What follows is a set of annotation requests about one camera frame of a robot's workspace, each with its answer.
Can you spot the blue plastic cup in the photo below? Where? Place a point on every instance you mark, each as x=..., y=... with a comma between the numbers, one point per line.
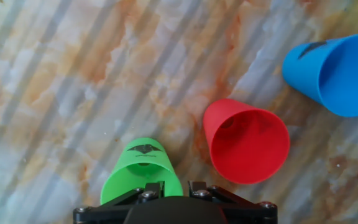
x=346, y=77

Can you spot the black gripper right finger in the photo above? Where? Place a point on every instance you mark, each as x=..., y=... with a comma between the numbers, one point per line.
x=204, y=190

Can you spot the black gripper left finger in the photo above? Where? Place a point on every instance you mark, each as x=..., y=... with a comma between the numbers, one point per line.
x=141, y=191

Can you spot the marble pattern mat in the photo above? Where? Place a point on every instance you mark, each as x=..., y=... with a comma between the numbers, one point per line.
x=73, y=93

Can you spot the green plastic cup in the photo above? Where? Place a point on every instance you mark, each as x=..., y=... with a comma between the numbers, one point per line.
x=126, y=180

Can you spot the red plastic cup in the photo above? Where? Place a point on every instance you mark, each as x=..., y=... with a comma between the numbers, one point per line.
x=247, y=149

